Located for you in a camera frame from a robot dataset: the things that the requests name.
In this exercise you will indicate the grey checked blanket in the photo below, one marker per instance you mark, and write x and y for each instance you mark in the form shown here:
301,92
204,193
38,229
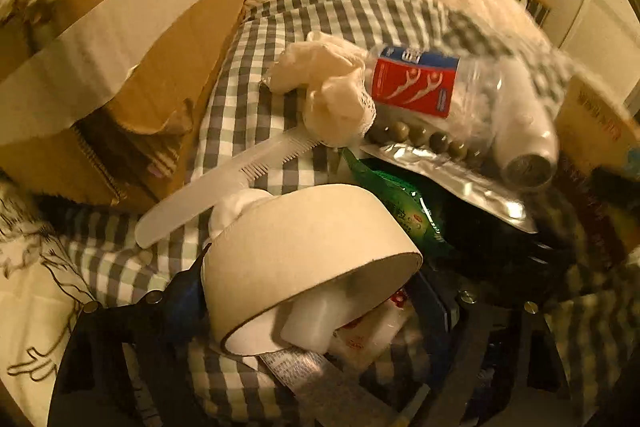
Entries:
240,107

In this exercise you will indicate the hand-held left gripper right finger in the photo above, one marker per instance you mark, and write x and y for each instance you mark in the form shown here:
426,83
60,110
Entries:
442,307

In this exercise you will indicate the white plastic comb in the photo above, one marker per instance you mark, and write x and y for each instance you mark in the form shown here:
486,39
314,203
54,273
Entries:
225,187

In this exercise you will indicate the white crumpled cloth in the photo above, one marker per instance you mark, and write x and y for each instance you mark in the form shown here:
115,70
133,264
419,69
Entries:
330,92

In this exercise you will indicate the grey printed packet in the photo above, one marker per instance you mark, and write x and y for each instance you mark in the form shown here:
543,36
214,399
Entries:
295,367

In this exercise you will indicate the black glossy pouch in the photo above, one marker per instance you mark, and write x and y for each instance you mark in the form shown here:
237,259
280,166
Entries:
500,247

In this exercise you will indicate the white crumpled tissue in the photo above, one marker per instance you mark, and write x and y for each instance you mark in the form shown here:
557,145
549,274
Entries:
235,212

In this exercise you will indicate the printed cardboard box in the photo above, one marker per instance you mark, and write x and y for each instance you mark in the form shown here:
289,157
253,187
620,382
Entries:
595,127

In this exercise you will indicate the white plastic tube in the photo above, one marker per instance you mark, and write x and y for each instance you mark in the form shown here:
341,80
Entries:
315,322

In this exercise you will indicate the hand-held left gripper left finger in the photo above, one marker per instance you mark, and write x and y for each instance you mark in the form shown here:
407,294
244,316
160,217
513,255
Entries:
184,307

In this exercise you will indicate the red and white sachet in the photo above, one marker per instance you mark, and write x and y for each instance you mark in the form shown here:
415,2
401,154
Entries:
370,337

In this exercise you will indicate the floss picks bag red label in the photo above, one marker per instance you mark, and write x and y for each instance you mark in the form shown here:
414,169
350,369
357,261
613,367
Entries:
420,82

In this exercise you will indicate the floral print sheet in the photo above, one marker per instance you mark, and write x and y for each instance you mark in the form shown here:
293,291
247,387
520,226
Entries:
30,307

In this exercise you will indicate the green snack packet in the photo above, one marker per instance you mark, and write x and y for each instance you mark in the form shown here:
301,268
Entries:
400,202

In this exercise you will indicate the brown cardboard box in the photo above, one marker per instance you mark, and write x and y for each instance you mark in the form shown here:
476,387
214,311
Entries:
165,42

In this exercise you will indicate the white spray can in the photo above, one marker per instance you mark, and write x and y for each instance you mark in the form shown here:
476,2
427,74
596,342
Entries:
525,127

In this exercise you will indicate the cardboard tape roll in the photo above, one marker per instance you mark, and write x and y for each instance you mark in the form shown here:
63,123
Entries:
300,232

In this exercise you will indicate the silver foil blister pack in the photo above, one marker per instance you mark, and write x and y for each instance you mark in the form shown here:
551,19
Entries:
450,179

